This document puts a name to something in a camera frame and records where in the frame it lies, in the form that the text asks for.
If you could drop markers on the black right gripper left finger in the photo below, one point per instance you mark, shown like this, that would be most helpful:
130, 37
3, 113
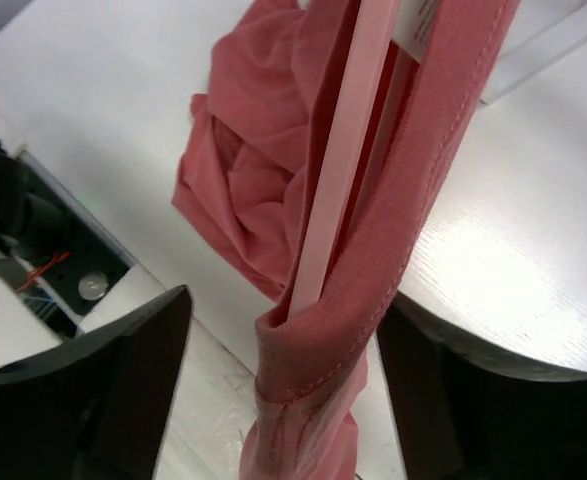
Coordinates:
97, 406

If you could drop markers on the white metal clothes rack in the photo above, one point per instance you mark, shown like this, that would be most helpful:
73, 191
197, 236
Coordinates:
542, 33

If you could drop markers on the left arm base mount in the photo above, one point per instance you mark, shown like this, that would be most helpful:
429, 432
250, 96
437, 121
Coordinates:
55, 256

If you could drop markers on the red t shirt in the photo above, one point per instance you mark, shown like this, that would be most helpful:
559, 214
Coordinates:
247, 179

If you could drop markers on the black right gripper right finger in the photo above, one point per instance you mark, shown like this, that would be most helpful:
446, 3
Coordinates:
465, 408

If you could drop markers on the thick pink plastic hanger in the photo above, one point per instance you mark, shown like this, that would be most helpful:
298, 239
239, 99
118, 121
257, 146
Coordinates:
363, 69

